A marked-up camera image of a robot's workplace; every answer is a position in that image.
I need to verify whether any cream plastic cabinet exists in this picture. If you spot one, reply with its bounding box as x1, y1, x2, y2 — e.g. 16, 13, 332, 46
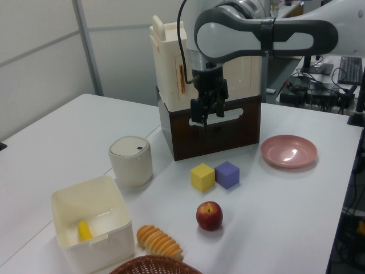
148, 15, 262, 111

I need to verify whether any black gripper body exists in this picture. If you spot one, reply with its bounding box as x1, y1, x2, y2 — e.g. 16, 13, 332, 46
191, 67, 229, 100

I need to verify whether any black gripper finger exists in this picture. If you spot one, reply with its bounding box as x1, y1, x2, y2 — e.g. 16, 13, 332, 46
215, 96, 226, 118
190, 98, 208, 134

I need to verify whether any cream lidded canister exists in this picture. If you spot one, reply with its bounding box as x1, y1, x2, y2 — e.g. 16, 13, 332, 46
108, 135, 154, 188

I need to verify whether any black camera stand base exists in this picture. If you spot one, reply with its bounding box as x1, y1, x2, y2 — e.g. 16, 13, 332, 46
347, 85, 365, 127

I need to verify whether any pink plate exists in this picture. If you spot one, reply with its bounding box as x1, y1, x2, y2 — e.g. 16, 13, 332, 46
260, 135, 318, 169

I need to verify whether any red apple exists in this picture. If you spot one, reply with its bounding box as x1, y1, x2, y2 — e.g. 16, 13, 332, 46
195, 201, 224, 231

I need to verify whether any long striped bread roll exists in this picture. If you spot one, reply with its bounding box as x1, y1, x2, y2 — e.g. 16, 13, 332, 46
136, 224, 184, 262

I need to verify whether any open cream plastic box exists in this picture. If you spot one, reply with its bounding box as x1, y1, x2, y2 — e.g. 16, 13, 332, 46
50, 175, 135, 274

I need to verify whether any yellow cube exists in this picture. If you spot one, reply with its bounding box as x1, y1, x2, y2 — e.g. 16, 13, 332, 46
190, 163, 216, 194

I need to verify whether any black keyboard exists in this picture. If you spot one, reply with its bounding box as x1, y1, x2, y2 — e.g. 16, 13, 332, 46
337, 56, 363, 85

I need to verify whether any brown wicker basket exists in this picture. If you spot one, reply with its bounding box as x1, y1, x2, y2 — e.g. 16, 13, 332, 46
108, 255, 204, 274

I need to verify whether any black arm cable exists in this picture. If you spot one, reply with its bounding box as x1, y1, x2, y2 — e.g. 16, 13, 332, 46
176, 0, 198, 85

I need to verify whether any black monitor stand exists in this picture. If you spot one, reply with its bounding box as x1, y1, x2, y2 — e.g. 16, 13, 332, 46
300, 54, 334, 75

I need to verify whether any dark brown crate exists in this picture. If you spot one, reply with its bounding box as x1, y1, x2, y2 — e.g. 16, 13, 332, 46
156, 85, 262, 162

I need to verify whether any purple cube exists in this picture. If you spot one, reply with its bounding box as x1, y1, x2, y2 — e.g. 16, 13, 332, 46
214, 160, 240, 190

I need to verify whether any black electronics with cables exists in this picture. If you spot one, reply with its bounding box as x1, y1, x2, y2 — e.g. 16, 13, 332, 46
279, 74, 358, 112

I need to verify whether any yellow banana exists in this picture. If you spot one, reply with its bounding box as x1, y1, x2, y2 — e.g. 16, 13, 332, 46
78, 220, 94, 242

